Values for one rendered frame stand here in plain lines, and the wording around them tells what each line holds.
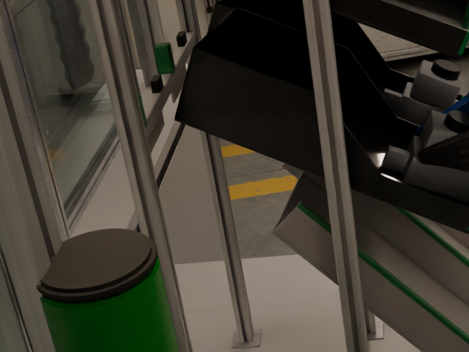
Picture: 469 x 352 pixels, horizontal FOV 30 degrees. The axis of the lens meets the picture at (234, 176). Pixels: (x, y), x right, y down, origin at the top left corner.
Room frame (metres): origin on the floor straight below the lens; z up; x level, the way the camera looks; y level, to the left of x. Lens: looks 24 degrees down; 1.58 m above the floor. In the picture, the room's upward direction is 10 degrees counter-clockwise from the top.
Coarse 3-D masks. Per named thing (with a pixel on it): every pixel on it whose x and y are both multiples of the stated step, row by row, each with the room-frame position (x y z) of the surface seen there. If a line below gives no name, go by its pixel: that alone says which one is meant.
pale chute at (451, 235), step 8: (288, 168) 0.87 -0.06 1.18; (296, 168) 0.87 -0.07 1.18; (296, 176) 0.87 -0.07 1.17; (416, 216) 0.93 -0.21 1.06; (432, 224) 0.93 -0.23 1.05; (440, 224) 0.94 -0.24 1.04; (440, 232) 0.93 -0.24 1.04; (448, 232) 0.93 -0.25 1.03; (456, 232) 0.93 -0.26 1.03; (448, 240) 0.92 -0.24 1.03; (456, 240) 0.93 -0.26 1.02; (464, 240) 0.93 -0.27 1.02; (456, 248) 0.91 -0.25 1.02; (464, 248) 0.92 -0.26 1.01
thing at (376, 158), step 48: (240, 48) 0.85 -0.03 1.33; (288, 48) 0.84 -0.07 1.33; (336, 48) 0.82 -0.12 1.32; (192, 96) 0.74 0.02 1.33; (240, 96) 0.72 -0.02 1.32; (288, 96) 0.71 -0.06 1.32; (240, 144) 0.73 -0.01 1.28; (288, 144) 0.71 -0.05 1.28; (384, 144) 0.78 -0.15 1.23; (384, 192) 0.68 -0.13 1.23; (432, 192) 0.71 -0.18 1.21
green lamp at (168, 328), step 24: (144, 288) 0.29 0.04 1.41; (48, 312) 0.29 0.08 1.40; (72, 312) 0.28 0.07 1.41; (96, 312) 0.28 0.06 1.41; (120, 312) 0.28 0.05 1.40; (144, 312) 0.29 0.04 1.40; (168, 312) 0.30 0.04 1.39; (72, 336) 0.29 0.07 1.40; (96, 336) 0.28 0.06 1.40; (120, 336) 0.28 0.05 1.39; (144, 336) 0.29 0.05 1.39; (168, 336) 0.30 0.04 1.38
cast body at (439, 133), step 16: (432, 112) 0.74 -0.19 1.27; (448, 112) 0.73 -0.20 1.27; (464, 112) 0.73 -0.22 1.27; (432, 128) 0.71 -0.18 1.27; (448, 128) 0.71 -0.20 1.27; (464, 128) 0.71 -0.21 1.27; (416, 144) 0.73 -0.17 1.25; (432, 144) 0.71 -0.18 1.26; (384, 160) 0.74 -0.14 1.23; (400, 160) 0.73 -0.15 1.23; (416, 160) 0.71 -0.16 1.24; (416, 176) 0.71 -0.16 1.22; (432, 176) 0.71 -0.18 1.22; (448, 176) 0.71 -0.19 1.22; (464, 176) 0.70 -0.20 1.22; (448, 192) 0.71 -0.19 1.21; (464, 192) 0.70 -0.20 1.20
